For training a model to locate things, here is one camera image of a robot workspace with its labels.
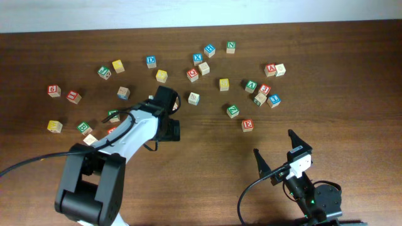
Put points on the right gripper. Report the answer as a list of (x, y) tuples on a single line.
[(264, 167)]

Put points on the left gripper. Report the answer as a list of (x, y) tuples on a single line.
[(173, 130)]

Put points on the yellow S wooden block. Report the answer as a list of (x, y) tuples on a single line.
[(161, 76)]

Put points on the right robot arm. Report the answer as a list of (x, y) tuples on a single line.
[(319, 201)]

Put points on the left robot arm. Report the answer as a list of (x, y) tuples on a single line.
[(91, 187)]

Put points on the leaf picture blue-sided block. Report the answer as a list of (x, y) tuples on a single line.
[(193, 98)]

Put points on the red E wooden block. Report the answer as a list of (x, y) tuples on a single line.
[(247, 125)]

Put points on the blue I wooden block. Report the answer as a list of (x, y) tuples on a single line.
[(273, 100)]

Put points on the green B wooden block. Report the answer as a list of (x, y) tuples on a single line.
[(113, 116)]

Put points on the plain top blue-sided block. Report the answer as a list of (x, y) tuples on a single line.
[(123, 93)]

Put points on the green 4 wooden block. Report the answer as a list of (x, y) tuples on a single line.
[(260, 99)]

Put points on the red Y wooden block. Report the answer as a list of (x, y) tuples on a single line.
[(111, 130)]

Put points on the red Q wooden block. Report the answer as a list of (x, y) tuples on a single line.
[(192, 75)]

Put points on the green Z wooden block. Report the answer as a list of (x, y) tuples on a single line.
[(232, 111)]

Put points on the red 3 wooden block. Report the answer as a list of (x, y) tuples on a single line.
[(264, 89)]

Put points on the plain top block by X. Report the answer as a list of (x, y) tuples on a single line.
[(204, 68)]

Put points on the blue D wooden block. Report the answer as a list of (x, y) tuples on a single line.
[(151, 61)]

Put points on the green V wooden block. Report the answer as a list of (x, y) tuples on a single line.
[(250, 86)]

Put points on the blue X wooden block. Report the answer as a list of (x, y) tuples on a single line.
[(197, 58)]

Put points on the yellow top wooden block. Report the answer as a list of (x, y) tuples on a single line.
[(118, 66)]

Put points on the plain wooden block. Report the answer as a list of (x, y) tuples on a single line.
[(89, 139)]

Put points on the red A wooden block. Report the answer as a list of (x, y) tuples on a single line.
[(270, 70)]

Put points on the green B tilted block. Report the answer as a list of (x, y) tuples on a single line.
[(84, 128)]

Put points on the plain block beside A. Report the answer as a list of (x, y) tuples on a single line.
[(280, 69)]

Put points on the green J wooden block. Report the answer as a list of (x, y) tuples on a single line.
[(104, 72)]

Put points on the blue H wooden block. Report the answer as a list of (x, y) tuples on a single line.
[(209, 50)]

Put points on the red L wooden block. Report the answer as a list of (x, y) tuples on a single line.
[(74, 97)]

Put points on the green N wooden block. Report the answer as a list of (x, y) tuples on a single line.
[(231, 47)]

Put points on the yellow wooden block far left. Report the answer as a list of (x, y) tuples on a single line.
[(55, 126)]

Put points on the red 6 wooden block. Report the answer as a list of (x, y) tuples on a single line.
[(54, 91)]

